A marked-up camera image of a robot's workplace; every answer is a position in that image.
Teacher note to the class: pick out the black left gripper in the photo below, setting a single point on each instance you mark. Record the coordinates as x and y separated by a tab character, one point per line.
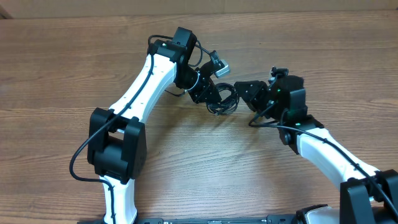
203	94

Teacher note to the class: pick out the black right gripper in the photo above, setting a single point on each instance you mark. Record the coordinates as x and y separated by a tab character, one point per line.
259	94

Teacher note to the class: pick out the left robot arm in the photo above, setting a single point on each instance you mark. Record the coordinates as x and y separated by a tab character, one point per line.
117	146

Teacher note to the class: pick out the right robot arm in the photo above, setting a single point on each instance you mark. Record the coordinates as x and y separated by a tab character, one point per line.
367	194

